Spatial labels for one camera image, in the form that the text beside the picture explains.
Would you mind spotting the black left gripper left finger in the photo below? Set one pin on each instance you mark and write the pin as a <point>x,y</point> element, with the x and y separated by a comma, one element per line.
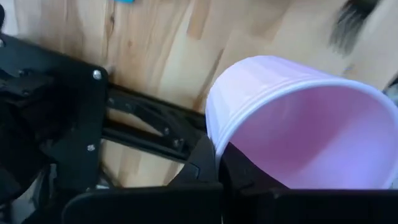
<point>140,205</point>

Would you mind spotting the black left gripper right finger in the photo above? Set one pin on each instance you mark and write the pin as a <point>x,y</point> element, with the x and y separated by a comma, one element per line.
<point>311,208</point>

